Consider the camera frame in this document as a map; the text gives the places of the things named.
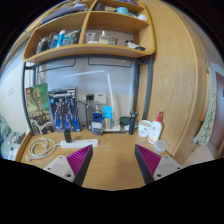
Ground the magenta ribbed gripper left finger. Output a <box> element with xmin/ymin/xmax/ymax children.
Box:
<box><xmin>44</xmin><ymin>145</ymin><xmax>93</xmax><ymax>186</ymax></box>

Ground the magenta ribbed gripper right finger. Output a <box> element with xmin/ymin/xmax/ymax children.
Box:
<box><xmin>135</xmin><ymin>144</ymin><xmax>182</xmax><ymax>184</ymax></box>

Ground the black charger plug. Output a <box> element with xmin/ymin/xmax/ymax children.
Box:
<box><xmin>64</xmin><ymin>129</ymin><xmax>72</xmax><ymax>143</ymax></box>

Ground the clear plastic container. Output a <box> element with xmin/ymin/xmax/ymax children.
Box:
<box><xmin>152</xmin><ymin>140</ymin><xmax>168</xmax><ymax>154</ymax></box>

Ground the white power strip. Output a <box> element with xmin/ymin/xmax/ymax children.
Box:
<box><xmin>60</xmin><ymin>139</ymin><xmax>98</xmax><ymax>148</ymax></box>

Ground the white bottle red cap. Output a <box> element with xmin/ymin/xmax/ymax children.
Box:
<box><xmin>148</xmin><ymin>113</ymin><xmax>162</xmax><ymax>143</ymax></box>

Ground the white mug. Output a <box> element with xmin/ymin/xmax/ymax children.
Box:
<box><xmin>138</xmin><ymin>120</ymin><xmax>151</xmax><ymax>137</ymax></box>

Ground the black electric shaver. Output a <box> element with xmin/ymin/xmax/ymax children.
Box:
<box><xmin>129</xmin><ymin>111</ymin><xmax>139</xmax><ymax>135</ymax></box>

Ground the white desk lamp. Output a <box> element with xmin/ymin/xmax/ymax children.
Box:
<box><xmin>64</xmin><ymin>70</ymin><xmax>121</xmax><ymax>133</ymax></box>

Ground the dark green round tin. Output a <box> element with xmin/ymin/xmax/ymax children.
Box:
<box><xmin>119</xmin><ymin>116</ymin><xmax>130</xmax><ymax>126</ymax></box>

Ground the blue small box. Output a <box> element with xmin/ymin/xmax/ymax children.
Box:
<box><xmin>91</xmin><ymin>112</ymin><xmax>103</xmax><ymax>135</ymax></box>

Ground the dark water bottle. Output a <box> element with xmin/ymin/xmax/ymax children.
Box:
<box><xmin>85</xmin><ymin>94</ymin><xmax>96</xmax><ymax>130</ymax></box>

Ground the blue robot model box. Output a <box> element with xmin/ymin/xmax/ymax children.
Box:
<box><xmin>48</xmin><ymin>87</ymin><xmax>80</xmax><ymax>132</ymax></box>

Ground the green Groot toy box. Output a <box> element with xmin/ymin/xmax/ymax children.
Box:
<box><xmin>26</xmin><ymin>83</ymin><xmax>54</xmax><ymax>135</ymax></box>

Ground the perfume bottle on shelf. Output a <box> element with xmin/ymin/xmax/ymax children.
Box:
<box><xmin>99</xmin><ymin>31</ymin><xmax>109</xmax><ymax>44</ymax></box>

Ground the clear measuring cup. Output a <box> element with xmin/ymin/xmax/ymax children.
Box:
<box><xmin>85</xmin><ymin>33</ymin><xmax>95</xmax><ymax>43</ymax></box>

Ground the blue tube on shelf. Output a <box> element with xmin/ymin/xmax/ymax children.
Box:
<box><xmin>56</xmin><ymin>30</ymin><xmax>66</xmax><ymax>48</ymax></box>

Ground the white coiled cable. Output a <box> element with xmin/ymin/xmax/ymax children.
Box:
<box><xmin>25</xmin><ymin>136</ymin><xmax>62</xmax><ymax>163</ymax></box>

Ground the wooden wall shelf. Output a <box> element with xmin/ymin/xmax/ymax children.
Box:
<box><xmin>23</xmin><ymin>0</ymin><xmax>156</xmax><ymax>63</ymax></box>

